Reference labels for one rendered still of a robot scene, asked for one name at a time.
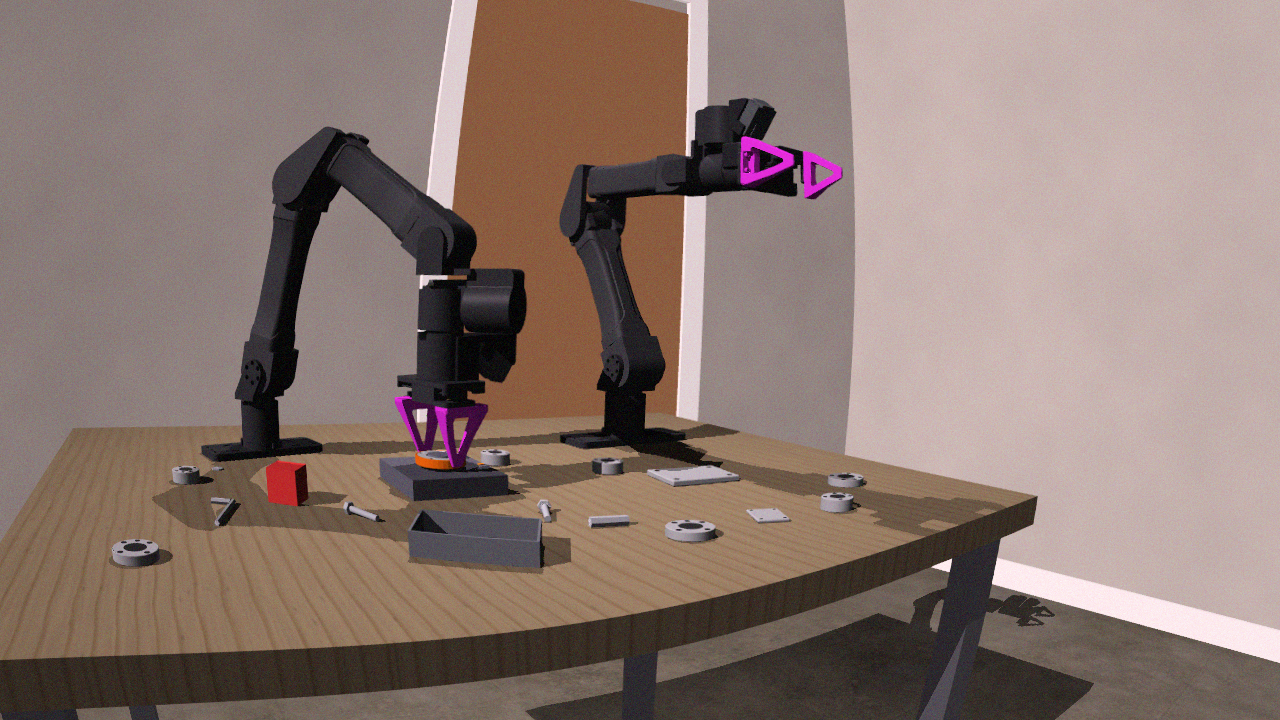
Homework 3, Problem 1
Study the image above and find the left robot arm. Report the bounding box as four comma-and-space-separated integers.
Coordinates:
559, 97, 777, 448

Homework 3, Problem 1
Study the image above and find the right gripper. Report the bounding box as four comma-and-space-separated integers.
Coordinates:
396, 331, 488, 468

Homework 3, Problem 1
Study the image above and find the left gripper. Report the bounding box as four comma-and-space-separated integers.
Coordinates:
722, 137, 844, 199

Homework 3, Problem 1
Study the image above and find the red cube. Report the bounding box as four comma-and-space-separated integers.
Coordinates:
266, 461, 308, 506

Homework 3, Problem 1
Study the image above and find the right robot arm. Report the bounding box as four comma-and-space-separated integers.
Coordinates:
201, 127, 527, 462

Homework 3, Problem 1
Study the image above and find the white flange with orange rim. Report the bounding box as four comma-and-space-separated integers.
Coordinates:
415, 450, 466, 469

